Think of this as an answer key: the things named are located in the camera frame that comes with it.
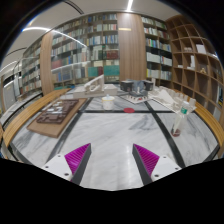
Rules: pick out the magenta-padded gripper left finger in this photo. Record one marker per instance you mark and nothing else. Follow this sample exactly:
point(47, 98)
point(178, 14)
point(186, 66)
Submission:
point(77, 160)

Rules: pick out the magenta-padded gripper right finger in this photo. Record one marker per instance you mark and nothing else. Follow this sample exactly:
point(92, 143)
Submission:
point(146, 160)

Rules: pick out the clear plastic bottle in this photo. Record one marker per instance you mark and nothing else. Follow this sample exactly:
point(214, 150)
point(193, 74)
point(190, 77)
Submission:
point(180, 120)

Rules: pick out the white paper cup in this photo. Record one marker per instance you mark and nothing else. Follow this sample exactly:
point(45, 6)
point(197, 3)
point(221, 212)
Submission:
point(107, 102)

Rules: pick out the white city block model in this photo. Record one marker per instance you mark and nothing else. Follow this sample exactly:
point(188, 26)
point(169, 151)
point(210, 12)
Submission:
point(166, 96)

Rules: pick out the white ramped building model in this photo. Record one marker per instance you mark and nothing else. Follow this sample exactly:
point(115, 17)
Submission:
point(95, 88)

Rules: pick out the wooden cubby shelf unit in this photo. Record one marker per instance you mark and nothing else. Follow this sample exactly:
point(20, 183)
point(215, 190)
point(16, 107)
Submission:
point(190, 56)

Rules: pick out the ceiling light strips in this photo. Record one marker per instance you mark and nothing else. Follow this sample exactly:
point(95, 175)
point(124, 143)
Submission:
point(129, 5)

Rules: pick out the book-filled wall bookshelf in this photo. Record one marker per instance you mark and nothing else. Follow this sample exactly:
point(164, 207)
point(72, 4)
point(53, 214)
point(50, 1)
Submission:
point(156, 50)
point(31, 70)
point(86, 50)

